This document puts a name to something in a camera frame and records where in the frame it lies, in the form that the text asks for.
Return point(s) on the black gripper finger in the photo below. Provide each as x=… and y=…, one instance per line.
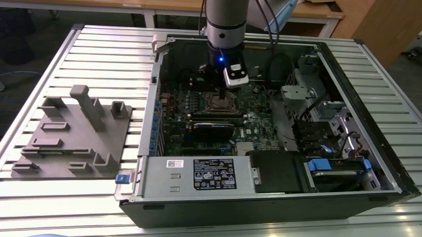
x=223, y=93

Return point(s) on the CPU with silver top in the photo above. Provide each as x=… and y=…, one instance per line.
x=214, y=103

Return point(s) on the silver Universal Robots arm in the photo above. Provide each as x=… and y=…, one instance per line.
x=226, y=19

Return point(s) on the black RAM slot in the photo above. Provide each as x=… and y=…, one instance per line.
x=218, y=119

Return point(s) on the black graphics card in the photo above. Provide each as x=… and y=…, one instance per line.
x=212, y=132

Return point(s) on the green motherboard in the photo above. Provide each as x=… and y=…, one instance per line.
x=260, y=128

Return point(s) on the silver finned chipset heatsink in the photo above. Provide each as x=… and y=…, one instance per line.
x=246, y=146

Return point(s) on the metal drive cage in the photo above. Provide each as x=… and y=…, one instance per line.
x=297, y=93

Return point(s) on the hard disk in blue carrier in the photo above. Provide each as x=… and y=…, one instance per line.
x=319, y=164

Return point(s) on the silver power supply unit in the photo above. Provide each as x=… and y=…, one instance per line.
x=158, y=182

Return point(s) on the blue case latch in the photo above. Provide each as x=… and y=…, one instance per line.
x=122, y=179

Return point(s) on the grey plastic parts rack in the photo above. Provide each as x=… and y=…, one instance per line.
x=82, y=138

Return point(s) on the black open PC case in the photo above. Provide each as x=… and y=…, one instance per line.
x=230, y=214

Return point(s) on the wooden cabinet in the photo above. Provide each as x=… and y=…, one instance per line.
x=379, y=24

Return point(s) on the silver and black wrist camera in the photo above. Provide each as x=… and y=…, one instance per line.
x=236, y=82

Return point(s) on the black plastic bracket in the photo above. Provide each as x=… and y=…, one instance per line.
x=310, y=133

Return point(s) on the wooden desk white frame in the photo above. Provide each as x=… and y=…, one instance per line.
x=313, y=14
x=66, y=2

